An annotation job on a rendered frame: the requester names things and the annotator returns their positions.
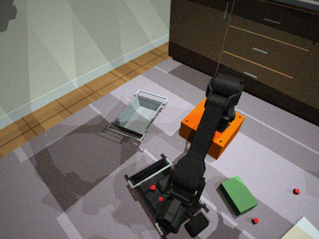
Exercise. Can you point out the green rectangular box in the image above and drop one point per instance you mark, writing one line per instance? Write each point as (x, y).
(237, 195)

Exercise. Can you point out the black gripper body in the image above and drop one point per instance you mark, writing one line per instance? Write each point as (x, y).
(197, 223)

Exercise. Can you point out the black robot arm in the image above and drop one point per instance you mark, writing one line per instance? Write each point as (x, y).
(223, 93)

